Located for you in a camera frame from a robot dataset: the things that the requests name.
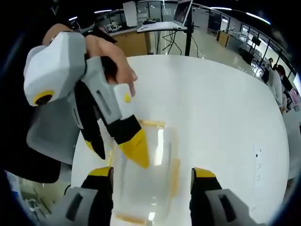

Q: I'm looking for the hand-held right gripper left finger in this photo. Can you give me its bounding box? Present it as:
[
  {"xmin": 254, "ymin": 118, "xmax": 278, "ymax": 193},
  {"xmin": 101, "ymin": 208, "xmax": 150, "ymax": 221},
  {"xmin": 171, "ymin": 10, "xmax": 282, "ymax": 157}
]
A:
[{"xmin": 61, "ymin": 166, "xmax": 115, "ymax": 226}]

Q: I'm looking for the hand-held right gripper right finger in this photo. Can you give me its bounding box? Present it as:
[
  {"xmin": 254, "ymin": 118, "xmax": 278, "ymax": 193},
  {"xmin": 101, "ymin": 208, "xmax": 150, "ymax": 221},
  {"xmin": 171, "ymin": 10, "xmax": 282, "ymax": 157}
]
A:
[{"xmin": 190, "ymin": 167, "xmax": 256, "ymax": 226}]

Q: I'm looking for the person's left hand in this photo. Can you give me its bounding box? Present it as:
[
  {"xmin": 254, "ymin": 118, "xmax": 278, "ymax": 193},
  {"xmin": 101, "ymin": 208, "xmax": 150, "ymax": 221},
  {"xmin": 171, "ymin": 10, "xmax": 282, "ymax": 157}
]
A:
[{"xmin": 41, "ymin": 23, "xmax": 139, "ymax": 97}]

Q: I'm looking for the clear plastic container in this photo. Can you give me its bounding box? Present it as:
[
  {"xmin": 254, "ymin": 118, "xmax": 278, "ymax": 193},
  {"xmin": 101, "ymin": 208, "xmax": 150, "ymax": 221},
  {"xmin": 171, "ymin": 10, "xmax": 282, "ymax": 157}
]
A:
[{"xmin": 107, "ymin": 119, "xmax": 182, "ymax": 225}]

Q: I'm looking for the white paper strip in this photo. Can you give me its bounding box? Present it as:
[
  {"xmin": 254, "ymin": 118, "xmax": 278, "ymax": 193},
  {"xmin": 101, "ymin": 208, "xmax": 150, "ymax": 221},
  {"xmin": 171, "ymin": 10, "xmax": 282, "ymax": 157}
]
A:
[{"xmin": 253, "ymin": 142, "xmax": 263, "ymax": 189}]

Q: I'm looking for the wooden counter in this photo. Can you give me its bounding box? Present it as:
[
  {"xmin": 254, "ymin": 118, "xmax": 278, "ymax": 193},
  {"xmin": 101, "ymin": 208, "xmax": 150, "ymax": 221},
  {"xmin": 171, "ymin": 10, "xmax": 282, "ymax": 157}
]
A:
[{"xmin": 110, "ymin": 26, "xmax": 151, "ymax": 57}]

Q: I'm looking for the person's dark clothing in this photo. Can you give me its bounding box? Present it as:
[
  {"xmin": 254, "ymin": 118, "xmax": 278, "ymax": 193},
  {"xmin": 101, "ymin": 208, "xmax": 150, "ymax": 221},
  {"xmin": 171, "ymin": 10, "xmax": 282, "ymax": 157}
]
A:
[{"xmin": 0, "ymin": 103, "xmax": 63, "ymax": 185}]

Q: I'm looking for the white panel board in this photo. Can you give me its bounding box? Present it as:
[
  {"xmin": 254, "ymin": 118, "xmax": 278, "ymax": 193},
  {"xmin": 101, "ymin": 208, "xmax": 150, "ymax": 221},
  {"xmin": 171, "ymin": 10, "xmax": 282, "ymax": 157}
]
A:
[{"xmin": 123, "ymin": 1, "xmax": 139, "ymax": 28}]

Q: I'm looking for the white open laptop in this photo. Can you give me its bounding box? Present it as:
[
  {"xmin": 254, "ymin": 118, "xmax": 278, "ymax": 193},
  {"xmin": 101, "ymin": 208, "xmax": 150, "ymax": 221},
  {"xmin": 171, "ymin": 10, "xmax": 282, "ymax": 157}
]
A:
[{"xmin": 173, "ymin": 0, "xmax": 194, "ymax": 30}]

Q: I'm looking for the wooden cabinet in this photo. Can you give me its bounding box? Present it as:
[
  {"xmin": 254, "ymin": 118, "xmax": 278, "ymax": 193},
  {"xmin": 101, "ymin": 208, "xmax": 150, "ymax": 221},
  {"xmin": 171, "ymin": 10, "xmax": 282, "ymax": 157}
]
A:
[{"xmin": 216, "ymin": 29, "xmax": 231, "ymax": 48}]

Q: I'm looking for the black floor cable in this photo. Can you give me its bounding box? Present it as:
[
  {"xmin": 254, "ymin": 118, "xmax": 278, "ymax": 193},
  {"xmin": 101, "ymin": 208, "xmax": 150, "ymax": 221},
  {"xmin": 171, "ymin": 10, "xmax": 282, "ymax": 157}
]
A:
[{"xmin": 161, "ymin": 29, "xmax": 189, "ymax": 56}]

